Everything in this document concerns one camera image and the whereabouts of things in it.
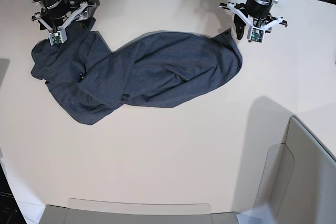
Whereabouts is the grey partition panel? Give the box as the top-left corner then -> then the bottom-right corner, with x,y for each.
253,115 -> 336,224
39,205 -> 238,224

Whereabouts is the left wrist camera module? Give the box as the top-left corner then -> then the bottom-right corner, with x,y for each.
247,27 -> 266,43

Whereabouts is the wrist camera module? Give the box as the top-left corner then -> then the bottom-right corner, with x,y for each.
48,29 -> 67,46
247,27 -> 266,43

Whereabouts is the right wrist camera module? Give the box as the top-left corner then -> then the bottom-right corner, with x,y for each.
48,29 -> 67,46

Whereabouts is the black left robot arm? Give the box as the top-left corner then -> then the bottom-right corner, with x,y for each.
219,0 -> 288,43

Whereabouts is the clear acrylic right panel bracket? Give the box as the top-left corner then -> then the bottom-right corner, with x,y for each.
254,143 -> 295,213

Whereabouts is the grey front partition panel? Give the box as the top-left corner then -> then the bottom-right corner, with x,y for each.
39,205 -> 238,224

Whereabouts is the dark blue t-shirt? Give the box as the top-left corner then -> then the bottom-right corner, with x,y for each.
31,31 -> 243,125

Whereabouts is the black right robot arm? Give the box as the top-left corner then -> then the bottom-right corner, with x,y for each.
29,0 -> 97,46

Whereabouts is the grey right side partition panel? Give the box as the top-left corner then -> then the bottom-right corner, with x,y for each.
253,115 -> 336,224

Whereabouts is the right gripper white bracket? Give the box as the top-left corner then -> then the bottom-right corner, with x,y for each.
32,0 -> 96,34

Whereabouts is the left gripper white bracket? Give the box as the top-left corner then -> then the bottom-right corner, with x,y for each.
219,2 -> 288,43

